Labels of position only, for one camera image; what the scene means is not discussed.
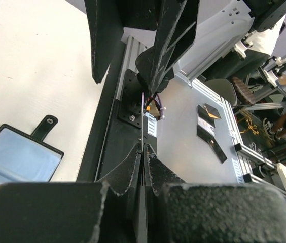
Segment black leather card holder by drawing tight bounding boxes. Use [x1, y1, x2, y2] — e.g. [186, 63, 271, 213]
[0, 115, 64, 182]

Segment right white cable duct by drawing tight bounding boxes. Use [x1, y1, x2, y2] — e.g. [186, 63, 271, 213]
[145, 112, 157, 138]

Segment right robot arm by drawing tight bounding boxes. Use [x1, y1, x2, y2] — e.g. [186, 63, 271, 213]
[85, 1, 286, 94]

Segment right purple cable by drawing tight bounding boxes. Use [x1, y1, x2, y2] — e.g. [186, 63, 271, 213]
[148, 93, 167, 120]

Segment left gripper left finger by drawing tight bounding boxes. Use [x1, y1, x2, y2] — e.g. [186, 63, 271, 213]
[0, 145, 141, 242]

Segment black packets on metal table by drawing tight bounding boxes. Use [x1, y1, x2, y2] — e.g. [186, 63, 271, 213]
[197, 105, 227, 164]

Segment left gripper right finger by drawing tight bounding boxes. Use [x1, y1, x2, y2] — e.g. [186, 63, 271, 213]
[143, 144, 286, 242]

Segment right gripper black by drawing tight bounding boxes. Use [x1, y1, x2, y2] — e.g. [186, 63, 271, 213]
[84, 0, 200, 94]

